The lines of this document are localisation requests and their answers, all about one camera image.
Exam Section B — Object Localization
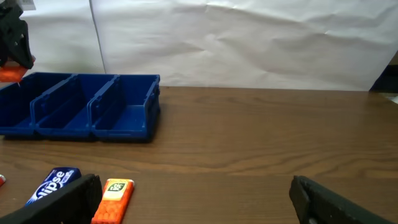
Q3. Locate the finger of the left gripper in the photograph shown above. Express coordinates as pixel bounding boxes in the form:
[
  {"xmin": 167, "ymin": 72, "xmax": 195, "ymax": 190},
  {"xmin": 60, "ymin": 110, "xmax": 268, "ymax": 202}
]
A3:
[{"xmin": 0, "ymin": 18, "xmax": 35, "ymax": 70}]

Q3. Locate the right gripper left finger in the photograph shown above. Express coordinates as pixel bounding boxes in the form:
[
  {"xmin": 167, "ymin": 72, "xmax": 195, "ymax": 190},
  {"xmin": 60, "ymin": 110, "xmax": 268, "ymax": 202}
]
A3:
[{"xmin": 0, "ymin": 173, "xmax": 103, "ymax": 224}]

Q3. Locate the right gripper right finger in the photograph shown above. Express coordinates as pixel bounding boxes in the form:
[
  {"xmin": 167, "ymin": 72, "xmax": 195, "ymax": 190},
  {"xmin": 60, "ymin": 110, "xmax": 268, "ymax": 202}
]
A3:
[{"xmin": 289, "ymin": 175, "xmax": 397, "ymax": 224}]

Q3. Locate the blue candy pack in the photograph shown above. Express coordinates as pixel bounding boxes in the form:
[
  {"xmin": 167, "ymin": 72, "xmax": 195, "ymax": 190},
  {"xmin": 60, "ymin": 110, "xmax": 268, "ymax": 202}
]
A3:
[{"xmin": 24, "ymin": 167, "xmax": 82, "ymax": 207}]

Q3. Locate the blue tray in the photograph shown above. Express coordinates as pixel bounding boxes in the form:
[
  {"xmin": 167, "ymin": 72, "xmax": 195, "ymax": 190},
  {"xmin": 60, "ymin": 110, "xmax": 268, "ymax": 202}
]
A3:
[{"xmin": 0, "ymin": 72, "xmax": 161, "ymax": 143}]

